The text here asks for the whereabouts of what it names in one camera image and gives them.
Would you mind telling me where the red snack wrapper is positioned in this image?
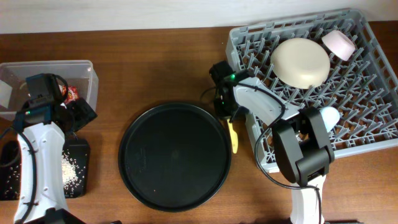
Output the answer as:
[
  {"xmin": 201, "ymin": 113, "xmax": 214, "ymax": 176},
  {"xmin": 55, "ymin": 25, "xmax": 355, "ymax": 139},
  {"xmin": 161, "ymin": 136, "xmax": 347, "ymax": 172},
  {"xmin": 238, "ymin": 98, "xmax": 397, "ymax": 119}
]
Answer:
[{"xmin": 59, "ymin": 85, "xmax": 80, "ymax": 104}]

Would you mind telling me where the yellow plastic spoon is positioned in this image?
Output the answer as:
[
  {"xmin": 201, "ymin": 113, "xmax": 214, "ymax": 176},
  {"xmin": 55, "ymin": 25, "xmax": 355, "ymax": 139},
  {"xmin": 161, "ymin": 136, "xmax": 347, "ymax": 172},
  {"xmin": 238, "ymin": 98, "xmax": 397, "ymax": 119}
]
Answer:
[{"xmin": 227, "ymin": 119, "xmax": 239, "ymax": 154}]

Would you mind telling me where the large cream bowl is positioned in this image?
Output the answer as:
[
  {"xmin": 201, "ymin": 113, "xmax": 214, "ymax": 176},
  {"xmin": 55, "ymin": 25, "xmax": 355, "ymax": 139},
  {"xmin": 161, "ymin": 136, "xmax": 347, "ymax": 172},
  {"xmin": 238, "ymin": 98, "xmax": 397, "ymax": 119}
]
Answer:
[{"xmin": 271, "ymin": 38, "xmax": 330, "ymax": 89}]

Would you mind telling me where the light blue cup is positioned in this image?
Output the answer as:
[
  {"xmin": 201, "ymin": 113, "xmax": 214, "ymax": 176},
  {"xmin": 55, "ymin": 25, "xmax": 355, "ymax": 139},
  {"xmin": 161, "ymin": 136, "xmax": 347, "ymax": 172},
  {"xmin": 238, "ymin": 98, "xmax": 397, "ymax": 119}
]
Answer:
[{"xmin": 320, "ymin": 106, "xmax": 340, "ymax": 133}]

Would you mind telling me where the pink bowl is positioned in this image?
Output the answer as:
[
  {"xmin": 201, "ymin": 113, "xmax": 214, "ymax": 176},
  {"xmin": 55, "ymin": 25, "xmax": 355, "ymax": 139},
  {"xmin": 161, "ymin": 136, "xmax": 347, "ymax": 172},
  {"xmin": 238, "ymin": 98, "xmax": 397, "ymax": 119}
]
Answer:
[{"xmin": 322, "ymin": 30, "xmax": 356, "ymax": 61}]

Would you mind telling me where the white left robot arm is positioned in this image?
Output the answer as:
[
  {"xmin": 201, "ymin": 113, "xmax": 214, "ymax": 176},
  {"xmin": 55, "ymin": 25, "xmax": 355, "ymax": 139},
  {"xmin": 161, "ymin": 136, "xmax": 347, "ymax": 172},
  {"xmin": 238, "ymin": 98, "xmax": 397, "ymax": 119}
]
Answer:
[{"xmin": 10, "ymin": 98, "xmax": 97, "ymax": 223}]

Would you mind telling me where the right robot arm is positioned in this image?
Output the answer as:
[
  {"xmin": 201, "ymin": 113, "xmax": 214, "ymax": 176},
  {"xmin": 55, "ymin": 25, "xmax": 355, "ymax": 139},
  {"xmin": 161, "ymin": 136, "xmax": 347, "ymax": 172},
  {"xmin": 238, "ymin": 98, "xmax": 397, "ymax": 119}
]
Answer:
[{"xmin": 209, "ymin": 67, "xmax": 340, "ymax": 223}]

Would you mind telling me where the clear plastic waste bin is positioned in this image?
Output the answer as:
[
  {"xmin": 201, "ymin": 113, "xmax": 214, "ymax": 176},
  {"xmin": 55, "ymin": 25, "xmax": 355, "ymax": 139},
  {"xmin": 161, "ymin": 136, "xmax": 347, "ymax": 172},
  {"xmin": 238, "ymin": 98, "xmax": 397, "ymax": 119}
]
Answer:
[{"xmin": 1, "ymin": 60, "xmax": 99, "ymax": 121}]

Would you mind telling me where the grey plastic dishwasher rack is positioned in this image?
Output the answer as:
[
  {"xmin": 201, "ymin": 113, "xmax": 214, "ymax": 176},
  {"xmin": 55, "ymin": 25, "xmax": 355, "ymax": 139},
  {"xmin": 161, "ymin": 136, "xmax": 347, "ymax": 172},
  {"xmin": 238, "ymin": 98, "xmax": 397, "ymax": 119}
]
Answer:
[{"xmin": 226, "ymin": 9, "xmax": 397, "ymax": 158}]

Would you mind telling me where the black rectangular tray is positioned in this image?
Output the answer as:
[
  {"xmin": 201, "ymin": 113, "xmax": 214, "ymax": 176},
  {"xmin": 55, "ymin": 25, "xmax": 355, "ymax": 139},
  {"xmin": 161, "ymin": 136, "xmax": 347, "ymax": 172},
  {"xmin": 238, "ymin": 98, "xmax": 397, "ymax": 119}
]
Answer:
[{"xmin": 1, "ymin": 139, "xmax": 90, "ymax": 201}]

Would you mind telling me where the white rice pile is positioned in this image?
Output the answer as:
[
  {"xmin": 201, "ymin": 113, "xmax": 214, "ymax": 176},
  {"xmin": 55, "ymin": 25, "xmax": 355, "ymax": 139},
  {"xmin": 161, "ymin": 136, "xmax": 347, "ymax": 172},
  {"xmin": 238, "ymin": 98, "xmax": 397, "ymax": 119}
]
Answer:
[{"xmin": 1, "ymin": 153, "xmax": 87, "ymax": 201}]

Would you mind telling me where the round black tray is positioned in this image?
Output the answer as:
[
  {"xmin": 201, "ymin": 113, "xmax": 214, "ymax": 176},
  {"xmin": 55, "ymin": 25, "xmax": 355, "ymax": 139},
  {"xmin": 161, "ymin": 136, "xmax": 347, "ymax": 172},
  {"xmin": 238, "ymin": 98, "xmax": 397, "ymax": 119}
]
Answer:
[{"xmin": 118, "ymin": 102, "xmax": 232, "ymax": 212}]

